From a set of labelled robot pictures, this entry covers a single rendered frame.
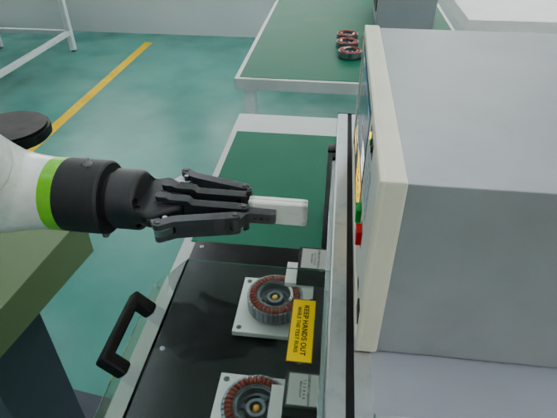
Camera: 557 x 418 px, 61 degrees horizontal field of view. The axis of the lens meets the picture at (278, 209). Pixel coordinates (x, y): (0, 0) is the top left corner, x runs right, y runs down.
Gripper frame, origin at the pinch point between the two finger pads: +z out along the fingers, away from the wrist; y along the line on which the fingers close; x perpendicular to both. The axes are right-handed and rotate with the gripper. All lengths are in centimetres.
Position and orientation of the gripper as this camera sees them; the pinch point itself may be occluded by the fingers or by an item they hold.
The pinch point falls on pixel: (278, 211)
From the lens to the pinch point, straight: 57.0
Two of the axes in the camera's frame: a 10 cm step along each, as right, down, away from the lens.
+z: 9.9, 0.8, -0.9
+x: 0.1, -8.1, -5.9
